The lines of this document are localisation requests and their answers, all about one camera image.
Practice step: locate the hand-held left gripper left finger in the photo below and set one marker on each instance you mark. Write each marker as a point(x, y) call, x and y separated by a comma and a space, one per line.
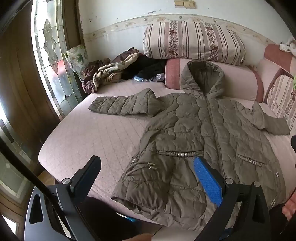
point(86, 179)

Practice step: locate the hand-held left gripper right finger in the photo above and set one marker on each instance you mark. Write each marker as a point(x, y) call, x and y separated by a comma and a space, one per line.
point(208, 183)

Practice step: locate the olive green hooded puffer jacket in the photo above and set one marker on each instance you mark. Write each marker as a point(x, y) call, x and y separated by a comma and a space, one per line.
point(185, 120)

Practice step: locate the striped floral cushion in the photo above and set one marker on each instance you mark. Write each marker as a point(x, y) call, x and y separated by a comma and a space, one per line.
point(283, 95)

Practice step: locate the green cloth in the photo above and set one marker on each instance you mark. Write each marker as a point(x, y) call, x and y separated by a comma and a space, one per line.
point(294, 82)

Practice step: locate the pink bolster pillow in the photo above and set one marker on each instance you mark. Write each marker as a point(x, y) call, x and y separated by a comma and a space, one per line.
point(275, 55)
point(238, 81)

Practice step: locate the white cloth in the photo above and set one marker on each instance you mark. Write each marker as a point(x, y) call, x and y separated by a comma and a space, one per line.
point(288, 46)

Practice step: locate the dark maroon cloth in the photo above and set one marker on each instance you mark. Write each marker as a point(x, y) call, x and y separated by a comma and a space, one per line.
point(89, 78)

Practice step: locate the beige floral blanket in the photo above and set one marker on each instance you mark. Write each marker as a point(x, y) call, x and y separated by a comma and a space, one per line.
point(115, 68)

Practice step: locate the blue plastic bag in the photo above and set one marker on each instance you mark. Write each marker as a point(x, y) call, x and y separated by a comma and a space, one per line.
point(150, 78)

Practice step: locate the floral fabric bag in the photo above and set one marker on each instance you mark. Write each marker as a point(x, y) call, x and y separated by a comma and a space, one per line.
point(77, 58)

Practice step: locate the stained glass door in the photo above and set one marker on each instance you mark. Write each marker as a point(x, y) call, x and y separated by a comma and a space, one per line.
point(54, 58)

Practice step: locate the striped floral folded quilt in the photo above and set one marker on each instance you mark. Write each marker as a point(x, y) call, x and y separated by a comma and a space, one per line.
point(194, 39)

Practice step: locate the wall switch plate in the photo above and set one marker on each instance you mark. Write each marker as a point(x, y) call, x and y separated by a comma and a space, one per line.
point(185, 3)

